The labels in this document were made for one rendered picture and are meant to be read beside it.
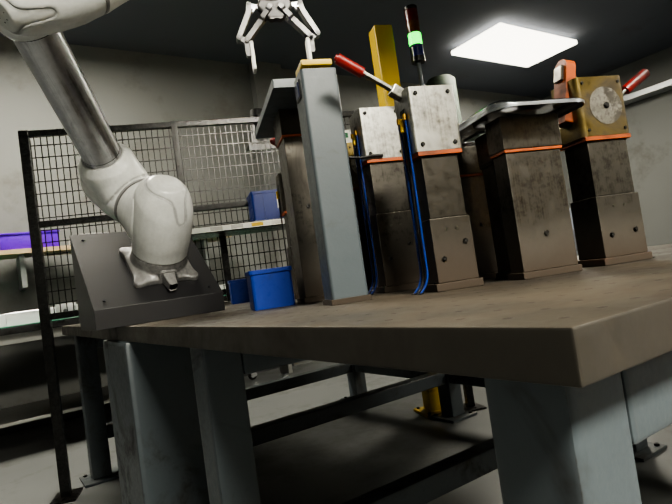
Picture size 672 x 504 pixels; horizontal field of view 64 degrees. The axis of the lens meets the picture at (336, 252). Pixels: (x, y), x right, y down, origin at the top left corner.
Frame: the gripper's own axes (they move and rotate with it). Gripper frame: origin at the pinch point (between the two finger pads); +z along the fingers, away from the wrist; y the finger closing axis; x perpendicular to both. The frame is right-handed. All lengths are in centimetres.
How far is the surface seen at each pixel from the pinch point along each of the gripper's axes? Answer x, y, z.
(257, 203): 104, -6, 17
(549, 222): -40, 38, 48
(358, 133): -11.4, 13.3, 21.5
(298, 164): -5.3, -0.2, 25.7
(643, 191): 454, 479, 4
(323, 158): -30.1, 1.3, 30.4
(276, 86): -19.4, -4.3, 12.4
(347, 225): -30, 4, 43
